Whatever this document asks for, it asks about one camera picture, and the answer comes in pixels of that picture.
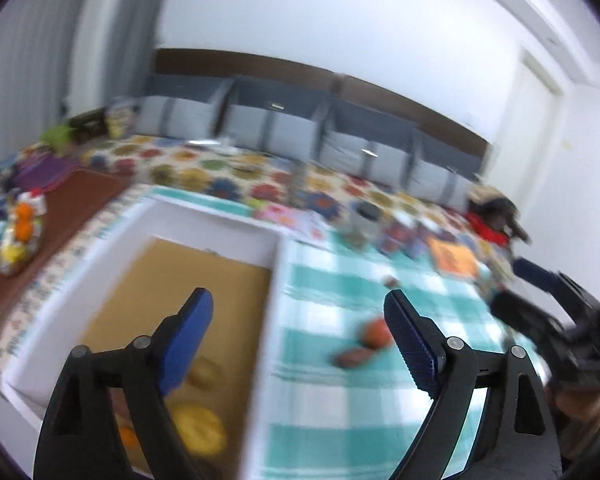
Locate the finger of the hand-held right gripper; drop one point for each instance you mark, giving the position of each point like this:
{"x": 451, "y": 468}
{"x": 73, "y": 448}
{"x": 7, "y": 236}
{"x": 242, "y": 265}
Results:
{"x": 537, "y": 275}
{"x": 522, "y": 315}

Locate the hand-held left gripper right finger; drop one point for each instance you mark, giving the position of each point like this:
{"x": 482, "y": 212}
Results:
{"x": 415, "y": 350}

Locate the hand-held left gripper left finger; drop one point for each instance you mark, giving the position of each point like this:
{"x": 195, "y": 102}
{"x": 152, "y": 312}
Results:
{"x": 190, "y": 340}

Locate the green-brown pear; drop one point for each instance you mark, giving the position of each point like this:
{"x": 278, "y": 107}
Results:
{"x": 207, "y": 372}

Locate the red apple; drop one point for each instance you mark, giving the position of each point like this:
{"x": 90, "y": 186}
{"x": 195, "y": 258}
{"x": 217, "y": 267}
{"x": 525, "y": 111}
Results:
{"x": 375, "y": 332}

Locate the sweet potato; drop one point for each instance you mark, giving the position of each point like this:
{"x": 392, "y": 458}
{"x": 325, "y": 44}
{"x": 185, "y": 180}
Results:
{"x": 355, "y": 357}

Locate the small brown round fruit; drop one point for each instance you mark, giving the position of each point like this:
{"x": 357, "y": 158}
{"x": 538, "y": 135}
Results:
{"x": 390, "y": 281}

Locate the yellow pear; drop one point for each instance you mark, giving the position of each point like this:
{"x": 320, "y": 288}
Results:
{"x": 202, "y": 430}

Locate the small tangerine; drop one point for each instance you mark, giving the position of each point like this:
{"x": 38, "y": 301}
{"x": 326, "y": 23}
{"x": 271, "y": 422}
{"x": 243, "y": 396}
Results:
{"x": 126, "y": 437}

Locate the white cardboard box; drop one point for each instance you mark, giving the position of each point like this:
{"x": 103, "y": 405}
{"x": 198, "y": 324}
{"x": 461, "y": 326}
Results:
{"x": 215, "y": 225}

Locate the person's right hand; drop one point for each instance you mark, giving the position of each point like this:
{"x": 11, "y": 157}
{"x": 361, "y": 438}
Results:
{"x": 577, "y": 402}

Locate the red cloth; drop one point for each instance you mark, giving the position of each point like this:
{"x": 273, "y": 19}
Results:
{"x": 485, "y": 228}

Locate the dark bag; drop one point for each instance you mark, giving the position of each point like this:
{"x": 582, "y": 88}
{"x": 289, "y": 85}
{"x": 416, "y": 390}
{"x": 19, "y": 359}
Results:
{"x": 500, "y": 207}

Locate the orange book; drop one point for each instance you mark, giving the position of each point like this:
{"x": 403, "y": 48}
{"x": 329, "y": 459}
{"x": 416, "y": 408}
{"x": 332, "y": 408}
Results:
{"x": 452, "y": 257}

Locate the green plaid tablecloth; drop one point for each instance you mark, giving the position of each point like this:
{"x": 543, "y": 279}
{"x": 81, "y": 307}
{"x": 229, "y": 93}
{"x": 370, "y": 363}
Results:
{"x": 330, "y": 410}

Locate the can with orange label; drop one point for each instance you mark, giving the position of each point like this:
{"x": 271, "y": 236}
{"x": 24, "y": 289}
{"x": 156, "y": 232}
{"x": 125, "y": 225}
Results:
{"x": 395, "y": 237}

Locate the clear jar with black lid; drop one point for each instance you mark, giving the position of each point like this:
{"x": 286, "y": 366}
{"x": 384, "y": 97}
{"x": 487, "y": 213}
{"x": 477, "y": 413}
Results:
{"x": 365, "y": 225}

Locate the grey two-tone pillow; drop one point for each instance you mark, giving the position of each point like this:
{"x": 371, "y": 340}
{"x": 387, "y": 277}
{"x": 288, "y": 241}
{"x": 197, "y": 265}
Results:
{"x": 180, "y": 115}
{"x": 440, "y": 175}
{"x": 365, "y": 150}
{"x": 275, "y": 125}

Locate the white door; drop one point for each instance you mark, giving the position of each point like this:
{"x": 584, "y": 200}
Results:
{"x": 535, "y": 125}

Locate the pink packet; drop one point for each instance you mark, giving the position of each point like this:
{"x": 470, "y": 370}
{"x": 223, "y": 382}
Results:
{"x": 277, "y": 216}

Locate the white card with red print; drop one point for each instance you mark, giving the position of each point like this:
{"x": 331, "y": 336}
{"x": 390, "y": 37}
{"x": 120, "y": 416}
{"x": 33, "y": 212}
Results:
{"x": 312, "y": 225}

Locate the floral blanket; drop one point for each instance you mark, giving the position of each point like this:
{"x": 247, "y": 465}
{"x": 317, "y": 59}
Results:
{"x": 205, "y": 170}

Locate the brown woven mat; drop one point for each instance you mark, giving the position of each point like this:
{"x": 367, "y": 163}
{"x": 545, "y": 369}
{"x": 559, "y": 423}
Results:
{"x": 75, "y": 200}

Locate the glass fruit bowl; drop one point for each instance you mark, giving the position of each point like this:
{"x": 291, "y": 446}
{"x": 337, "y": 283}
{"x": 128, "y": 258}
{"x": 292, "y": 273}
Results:
{"x": 15, "y": 245}

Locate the brown sofa backrest panel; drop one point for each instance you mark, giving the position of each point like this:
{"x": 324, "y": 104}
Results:
{"x": 420, "y": 110}
{"x": 255, "y": 67}

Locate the purple mat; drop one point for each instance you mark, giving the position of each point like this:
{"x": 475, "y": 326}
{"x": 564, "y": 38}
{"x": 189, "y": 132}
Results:
{"x": 40, "y": 170}

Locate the clear plastic snack bag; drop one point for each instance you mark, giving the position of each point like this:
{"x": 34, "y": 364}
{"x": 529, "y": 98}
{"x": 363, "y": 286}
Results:
{"x": 120, "y": 120}

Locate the green cloth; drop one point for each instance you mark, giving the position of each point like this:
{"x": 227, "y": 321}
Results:
{"x": 57, "y": 135}

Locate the grey curtain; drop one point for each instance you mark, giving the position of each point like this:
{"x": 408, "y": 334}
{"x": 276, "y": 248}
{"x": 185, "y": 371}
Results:
{"x": 115, "y": 35}

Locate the white pleated curtain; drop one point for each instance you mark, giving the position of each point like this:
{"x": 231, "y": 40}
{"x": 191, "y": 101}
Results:
{"x": 20, "y": 60}

